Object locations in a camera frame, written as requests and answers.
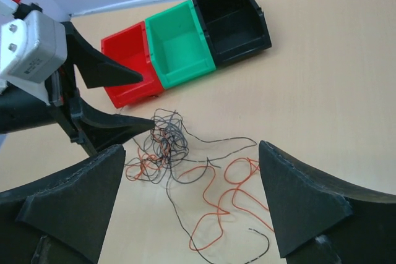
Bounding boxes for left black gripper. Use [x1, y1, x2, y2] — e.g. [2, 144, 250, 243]
[1, 22, 155, 156]

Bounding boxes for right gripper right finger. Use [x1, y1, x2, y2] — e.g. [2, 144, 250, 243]
[259, 141, 395, 263]

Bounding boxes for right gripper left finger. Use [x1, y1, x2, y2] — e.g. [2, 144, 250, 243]
[1, 145, 126, 263]

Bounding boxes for black wire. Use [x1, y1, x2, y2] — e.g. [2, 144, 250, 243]
[123, 108, 270, 262]

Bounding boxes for orange wire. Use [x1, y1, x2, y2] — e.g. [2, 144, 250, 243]
[125, 130, 276, 252]

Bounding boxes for red plastic bin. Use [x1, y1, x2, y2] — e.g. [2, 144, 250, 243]
[101, 21, 165, 108]

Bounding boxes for green plastic bin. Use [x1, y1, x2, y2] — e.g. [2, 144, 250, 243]
[145, 0, 216, 89]

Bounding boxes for black plastic bin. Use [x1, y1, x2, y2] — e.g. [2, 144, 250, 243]
[192, 0, 272, 67]

